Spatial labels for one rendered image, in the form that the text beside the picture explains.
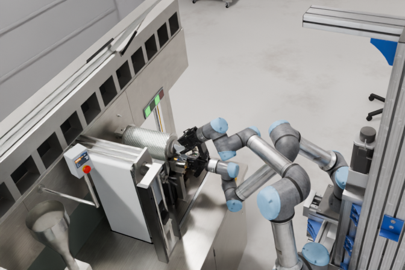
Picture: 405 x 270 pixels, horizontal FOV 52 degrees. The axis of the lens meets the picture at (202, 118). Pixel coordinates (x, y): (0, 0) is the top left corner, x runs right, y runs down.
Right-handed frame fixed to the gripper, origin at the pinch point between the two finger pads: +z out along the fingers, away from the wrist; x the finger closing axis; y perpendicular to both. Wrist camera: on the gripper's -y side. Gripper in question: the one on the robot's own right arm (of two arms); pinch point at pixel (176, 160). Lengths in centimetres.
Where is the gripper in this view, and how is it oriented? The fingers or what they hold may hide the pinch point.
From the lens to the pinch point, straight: 227.4
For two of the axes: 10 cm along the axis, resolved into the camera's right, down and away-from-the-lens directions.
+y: -1.0, -7.8, -6.2
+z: -9.2, -1.7, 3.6
